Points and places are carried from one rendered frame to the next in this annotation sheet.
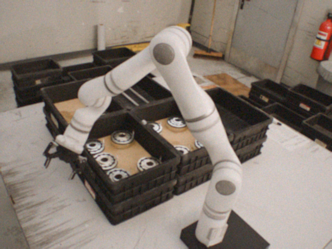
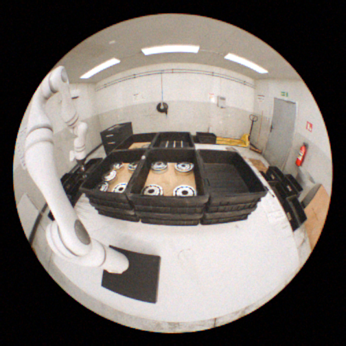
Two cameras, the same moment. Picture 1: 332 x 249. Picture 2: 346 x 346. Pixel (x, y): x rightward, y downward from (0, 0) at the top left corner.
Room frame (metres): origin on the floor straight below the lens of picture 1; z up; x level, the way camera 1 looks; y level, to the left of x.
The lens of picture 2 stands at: (0.84, -0.37, 1.21)
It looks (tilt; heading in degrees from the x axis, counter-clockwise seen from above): 37 degrees down; 44
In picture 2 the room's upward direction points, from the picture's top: 2 degrees counter-clockwise
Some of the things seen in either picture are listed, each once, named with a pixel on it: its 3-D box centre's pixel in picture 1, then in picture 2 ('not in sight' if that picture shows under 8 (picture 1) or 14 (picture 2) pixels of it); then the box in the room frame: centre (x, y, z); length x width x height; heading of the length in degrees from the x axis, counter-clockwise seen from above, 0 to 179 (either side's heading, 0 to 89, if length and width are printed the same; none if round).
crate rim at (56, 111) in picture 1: (81, 100); (138, 141); (1.25, 0.42, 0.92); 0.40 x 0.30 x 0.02; 40
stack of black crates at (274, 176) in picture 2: (270, 102); (274, 180); (2.70, -1.03, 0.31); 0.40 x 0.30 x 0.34; 40
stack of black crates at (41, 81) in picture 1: (38, 89); not in sight; (2.32, 1.20, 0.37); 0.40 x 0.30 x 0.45; 130
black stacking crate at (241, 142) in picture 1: (223, 118); (226, 176); (1.33, -0.29, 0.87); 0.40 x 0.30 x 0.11; 40
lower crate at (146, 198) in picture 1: (121, 173); (123, 188); (0.94, 0.17, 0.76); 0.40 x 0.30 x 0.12; 40
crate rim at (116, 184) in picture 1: (121, 143); (115, 167); (0.94, 0.17, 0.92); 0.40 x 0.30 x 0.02; 40
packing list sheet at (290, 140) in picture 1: (279, 132); (270, 203); (1.52, -0.70, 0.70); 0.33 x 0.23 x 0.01; 40
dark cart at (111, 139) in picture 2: not in sight; (120, 145); (1.52, 1.83, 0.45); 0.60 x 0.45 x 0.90; 40
